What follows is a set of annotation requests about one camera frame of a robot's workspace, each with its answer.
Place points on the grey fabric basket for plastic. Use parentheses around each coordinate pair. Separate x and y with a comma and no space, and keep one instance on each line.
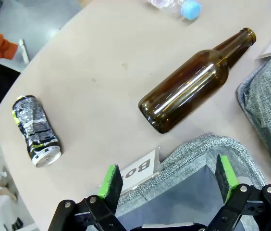
(267,101)

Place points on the white stand foot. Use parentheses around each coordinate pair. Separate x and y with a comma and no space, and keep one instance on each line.
(24,51)

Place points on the brown glass bottle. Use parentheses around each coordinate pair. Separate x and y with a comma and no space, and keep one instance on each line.
(186,91)

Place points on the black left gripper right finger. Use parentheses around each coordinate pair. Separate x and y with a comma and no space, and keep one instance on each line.
(226,175)

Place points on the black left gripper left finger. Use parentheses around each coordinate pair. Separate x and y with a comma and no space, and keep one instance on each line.
(109,183)

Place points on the crushed black silver can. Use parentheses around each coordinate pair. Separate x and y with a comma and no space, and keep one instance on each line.
(34,130)

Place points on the crushed plastic bottle blue cap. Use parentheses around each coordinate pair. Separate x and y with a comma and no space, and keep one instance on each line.
(190,8)

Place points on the grey fabric basket for bottles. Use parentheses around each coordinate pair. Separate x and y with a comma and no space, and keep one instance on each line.
(198,149)

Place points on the white Bottle label sign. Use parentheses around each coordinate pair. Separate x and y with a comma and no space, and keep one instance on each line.
(140,168)

